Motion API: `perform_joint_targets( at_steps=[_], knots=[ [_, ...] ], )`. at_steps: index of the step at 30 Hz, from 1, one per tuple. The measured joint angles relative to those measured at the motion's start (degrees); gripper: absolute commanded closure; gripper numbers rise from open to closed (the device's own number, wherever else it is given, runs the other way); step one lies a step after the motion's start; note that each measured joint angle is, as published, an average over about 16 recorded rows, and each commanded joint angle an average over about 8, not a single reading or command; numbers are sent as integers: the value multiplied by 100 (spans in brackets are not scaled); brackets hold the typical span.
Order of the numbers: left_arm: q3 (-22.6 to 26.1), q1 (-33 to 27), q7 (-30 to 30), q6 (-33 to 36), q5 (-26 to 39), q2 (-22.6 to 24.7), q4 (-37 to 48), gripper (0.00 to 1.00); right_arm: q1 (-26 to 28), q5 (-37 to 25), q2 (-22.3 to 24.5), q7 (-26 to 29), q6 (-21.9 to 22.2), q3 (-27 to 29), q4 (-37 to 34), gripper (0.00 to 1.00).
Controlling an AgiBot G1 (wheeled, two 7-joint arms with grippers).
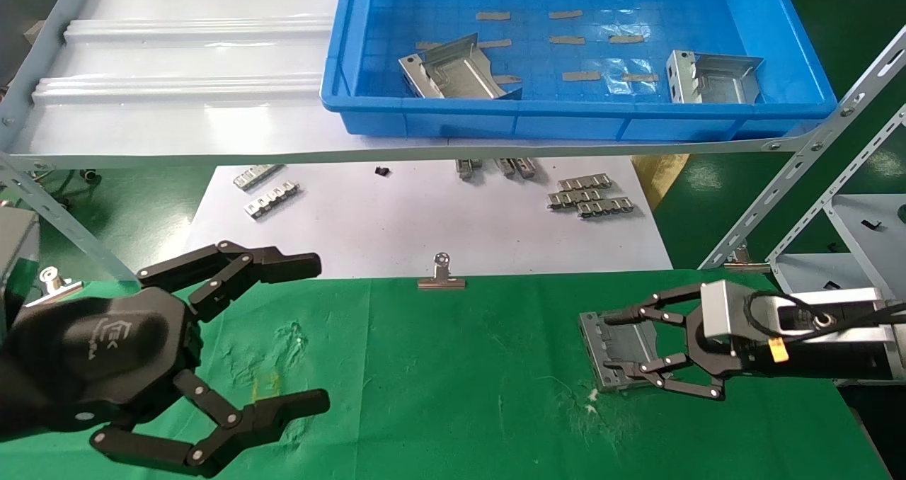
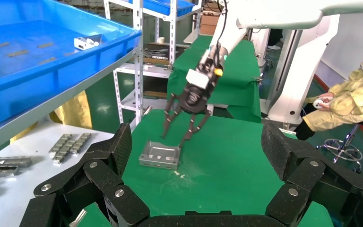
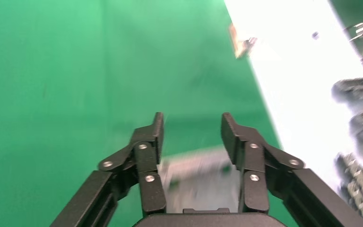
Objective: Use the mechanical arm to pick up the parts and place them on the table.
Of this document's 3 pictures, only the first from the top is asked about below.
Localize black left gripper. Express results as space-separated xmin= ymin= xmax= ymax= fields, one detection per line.
xmin=0 ymin=241 xmax=331 ymax=479

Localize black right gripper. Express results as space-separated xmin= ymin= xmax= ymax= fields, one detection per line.
xmin=604 ymin=284 xmax=898 ymax=401

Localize stamped sheet metal part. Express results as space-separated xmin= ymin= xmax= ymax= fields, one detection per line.
xmin=578 ymin=310 xmax=701 ymax=394

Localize silver binder clip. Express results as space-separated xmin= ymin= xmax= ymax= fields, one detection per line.
xmin=723 ymin=243 xmax=772 ymax=274
xmin=417 ymin=252 xmax=468 ymax=291
xmin=25 ymin=266 xmax=84 ymax=307

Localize white paper sheet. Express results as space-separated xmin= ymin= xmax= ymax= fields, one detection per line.
xmin=185 ymin=156 xmax=675 ymax=280

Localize green table cloth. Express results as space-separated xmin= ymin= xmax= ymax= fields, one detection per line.
xmin=0 ymin=268 xmax=893 ymax=480

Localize grey metal shelf unit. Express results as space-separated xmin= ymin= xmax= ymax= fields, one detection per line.
xmin=768 ymin=101 xmax=906 ymax=387

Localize clear plastic bag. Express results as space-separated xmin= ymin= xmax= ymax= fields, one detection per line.
xmin=600 ymin=57 xmax=669 ymax=98

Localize sheet metal part boxed walls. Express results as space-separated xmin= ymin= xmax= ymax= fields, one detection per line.
xmin=666 ymin=50 xmax=764 ymax=105

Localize white ribbed shelf panel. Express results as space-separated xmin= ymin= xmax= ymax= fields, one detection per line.
xmin=11 ymin=0 xmax=801 ymax=161

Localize sheet metal part raised flap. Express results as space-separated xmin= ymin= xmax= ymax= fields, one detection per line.
xmin=398 ymin=33 xmax=523 ymax=101

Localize blue plastic bin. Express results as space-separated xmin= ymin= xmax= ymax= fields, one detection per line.
xmin=320 ymin=0 xmax=838 ymax=143

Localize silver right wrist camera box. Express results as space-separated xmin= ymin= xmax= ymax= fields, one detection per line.
xmin=699 ymin=280 xmax=889 ymax=343

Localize grey slotted metal frame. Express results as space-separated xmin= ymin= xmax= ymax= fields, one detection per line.
xmin=0 ymin=0 xmax=906 ymax=286

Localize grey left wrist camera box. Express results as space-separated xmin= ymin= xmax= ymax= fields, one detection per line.
xmin=0 ymin=207 xmax=40 ymax=325

